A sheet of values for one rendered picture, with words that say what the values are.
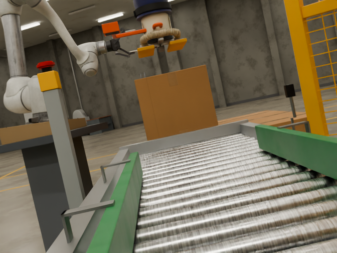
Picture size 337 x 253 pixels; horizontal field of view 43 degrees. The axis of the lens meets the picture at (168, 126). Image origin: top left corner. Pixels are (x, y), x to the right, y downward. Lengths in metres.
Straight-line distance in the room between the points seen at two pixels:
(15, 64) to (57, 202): 0.85
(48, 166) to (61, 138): 0.78
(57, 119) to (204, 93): 0.95
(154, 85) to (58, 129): 0.80
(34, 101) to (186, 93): 0.85
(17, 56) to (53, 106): 1.05
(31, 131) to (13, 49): 0.55
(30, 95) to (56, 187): 0.54
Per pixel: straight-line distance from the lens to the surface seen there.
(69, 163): 1.70
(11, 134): 2.52
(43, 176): 2.49
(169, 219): 0.96
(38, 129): 2.41
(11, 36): 2.73
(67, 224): 0.77
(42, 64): 1.70
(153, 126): 2.33
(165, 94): 2.33
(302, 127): 2.49
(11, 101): 2.67
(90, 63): 2.74
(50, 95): 1.70
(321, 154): 1.01
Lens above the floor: 0.79
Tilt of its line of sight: 3 degrees down
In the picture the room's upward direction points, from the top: 12 degrees counter-clockwise
